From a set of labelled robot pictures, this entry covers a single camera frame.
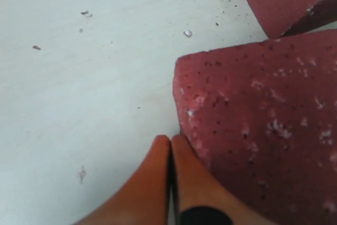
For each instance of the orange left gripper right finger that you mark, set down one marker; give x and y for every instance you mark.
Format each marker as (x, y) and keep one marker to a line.
(199, 198)

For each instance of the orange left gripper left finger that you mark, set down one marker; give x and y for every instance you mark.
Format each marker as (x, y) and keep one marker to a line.
(144, 197)

